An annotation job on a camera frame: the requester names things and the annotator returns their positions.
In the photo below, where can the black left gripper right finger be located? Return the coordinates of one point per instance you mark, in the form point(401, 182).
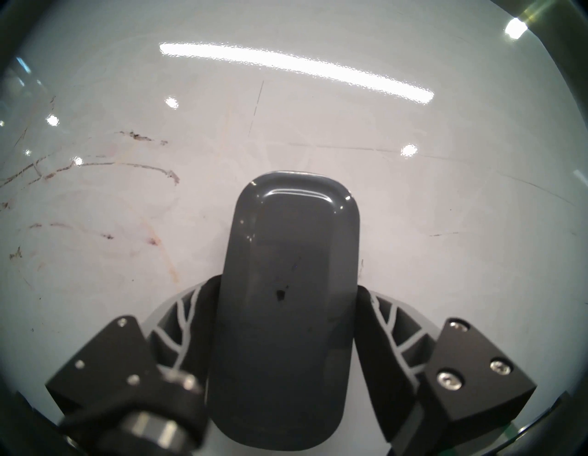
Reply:
point(455, 390)

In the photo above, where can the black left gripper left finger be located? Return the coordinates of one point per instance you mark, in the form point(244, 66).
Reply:
point(124, 363)

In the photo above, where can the dark grey whiteboard eraser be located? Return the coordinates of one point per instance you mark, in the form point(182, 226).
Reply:
point(285, 299)

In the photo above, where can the large white whiteboard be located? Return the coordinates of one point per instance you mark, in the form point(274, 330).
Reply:
point(115, 184)

